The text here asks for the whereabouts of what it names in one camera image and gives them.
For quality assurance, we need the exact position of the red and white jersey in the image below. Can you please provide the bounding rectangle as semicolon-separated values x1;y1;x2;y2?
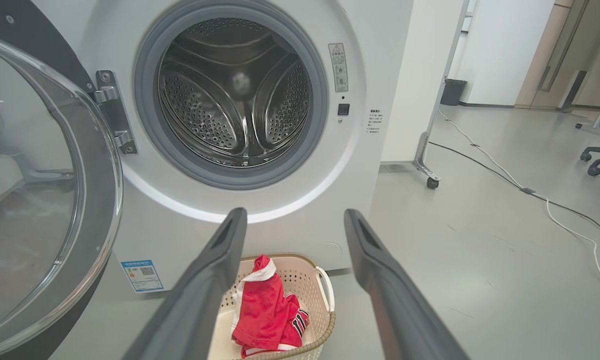
230;254;311;359

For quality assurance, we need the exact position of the white front-load washing machine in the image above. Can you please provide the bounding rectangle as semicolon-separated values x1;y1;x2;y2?
30;0;415;360

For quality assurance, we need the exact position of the light wooden door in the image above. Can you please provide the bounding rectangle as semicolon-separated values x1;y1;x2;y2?
514;0;600;112

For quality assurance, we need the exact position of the metal partition foot with caster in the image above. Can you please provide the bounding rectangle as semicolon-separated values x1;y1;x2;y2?
412;131;441;190

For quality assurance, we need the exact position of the white floor cable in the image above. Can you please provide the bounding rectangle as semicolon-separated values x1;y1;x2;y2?
437;108;600;297

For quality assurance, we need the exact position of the grey warning sticker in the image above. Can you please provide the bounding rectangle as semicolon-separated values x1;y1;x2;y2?
328;43;349;94

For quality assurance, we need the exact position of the small printed text label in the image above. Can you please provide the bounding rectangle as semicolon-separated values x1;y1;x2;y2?
365;108;384;135

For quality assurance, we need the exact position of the black floor cable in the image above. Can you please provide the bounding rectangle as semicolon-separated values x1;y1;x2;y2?
428;141;600;244

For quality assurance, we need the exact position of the grey rubber door gasket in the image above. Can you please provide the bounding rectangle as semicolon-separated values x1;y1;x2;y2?
133;0;329;191

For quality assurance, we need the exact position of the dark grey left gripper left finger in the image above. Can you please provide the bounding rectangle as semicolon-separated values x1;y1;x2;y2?
122;207;249;360

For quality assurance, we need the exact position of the perforated steel drum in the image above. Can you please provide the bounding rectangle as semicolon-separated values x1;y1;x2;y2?
157;17;314;168

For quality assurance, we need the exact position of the blue energy label sticker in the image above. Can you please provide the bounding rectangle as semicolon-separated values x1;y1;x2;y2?
120;258;165;294

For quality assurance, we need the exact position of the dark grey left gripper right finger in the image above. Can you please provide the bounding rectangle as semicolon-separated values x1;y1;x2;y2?
343;208;470;360

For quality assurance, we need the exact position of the round glass washing machine door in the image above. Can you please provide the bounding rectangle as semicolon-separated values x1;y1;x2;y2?
0;0;125;360

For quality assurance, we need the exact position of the dark grey trash bin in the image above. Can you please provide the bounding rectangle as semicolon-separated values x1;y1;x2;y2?
439;78;468;107

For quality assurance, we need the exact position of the metal door hinge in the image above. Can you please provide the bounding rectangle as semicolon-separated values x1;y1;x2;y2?
94;70;139;155

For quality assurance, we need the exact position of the cream perforated laundry basket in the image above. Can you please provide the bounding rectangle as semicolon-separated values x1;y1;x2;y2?
207;252;337;360

